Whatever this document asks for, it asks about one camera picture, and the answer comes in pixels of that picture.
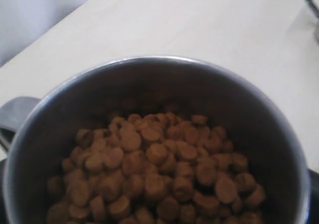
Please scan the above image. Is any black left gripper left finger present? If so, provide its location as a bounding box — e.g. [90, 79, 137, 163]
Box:
[0, 159, 6, 224]

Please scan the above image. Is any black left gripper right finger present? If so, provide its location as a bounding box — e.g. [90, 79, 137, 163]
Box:
[307, 170, 319, 224]

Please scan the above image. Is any steel mug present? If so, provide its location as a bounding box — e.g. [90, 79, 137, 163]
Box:
[305, 0, 319, 43]
[0, 56, 311, 224]

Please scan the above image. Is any white curtain backdrop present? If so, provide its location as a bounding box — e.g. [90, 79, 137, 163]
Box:
[0, 0, 88, 65]

